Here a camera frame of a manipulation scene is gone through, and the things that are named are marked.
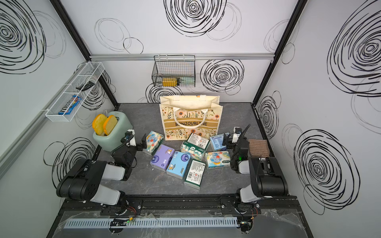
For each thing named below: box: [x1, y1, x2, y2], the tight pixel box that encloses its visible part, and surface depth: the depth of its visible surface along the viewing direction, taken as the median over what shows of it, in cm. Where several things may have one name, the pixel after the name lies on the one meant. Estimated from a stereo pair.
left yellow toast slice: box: [91, 113, 108, 135], surface depth 83 cm
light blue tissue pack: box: [166, 150, 191, 180], surface depth 84 cm
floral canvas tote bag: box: [159, 95, 224, 141], surface depth 89 cm
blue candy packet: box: [58, 95, 82, 116], surface depth 72 cm
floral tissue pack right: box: [206, 150, 231, 169], surface depth 86 cm
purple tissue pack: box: [149, 144, 176, 173], surface depth 87 cm
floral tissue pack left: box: [145, 130, 165, 155], surface depth 95 cm
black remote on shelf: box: [75, 80, 96, 92], surface depth 82 cm
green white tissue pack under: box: [180, 140, 206, 161], surface depth 87 cm
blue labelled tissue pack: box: [209, 132, 230, 151], surface depth 93 cm
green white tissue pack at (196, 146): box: [180, 132, 211, 159], surface depth 90 cm
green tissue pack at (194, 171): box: [183, 159, 207, 190], surface depth 81 cm
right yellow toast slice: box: [103, 115, 118, 136], surface depth 84 cm
